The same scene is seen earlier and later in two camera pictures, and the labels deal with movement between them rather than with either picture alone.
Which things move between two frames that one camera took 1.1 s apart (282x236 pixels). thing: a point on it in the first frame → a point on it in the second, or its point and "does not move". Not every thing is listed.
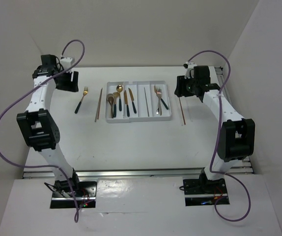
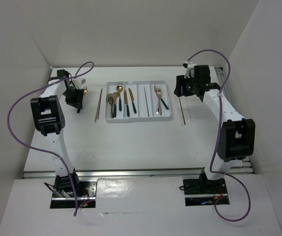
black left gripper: [71, 86] → [77, 102]
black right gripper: [180, 90] does not move
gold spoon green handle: [119, 89] does not move
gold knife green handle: [132, 99] does not move
